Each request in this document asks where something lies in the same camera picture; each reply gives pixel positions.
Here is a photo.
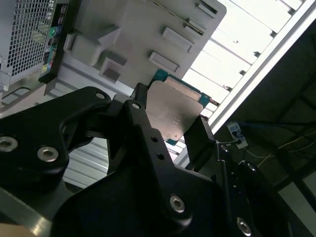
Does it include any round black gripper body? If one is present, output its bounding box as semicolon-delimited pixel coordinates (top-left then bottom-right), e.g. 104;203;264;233
50;169;223;237

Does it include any silver CPU green board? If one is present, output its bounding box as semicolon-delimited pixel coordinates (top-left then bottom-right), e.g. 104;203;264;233
146;69;213;147

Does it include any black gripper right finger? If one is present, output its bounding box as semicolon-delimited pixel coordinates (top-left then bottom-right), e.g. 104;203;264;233
184;115;292;237

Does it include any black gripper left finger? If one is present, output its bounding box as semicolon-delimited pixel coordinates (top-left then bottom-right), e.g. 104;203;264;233
0;83;194;227

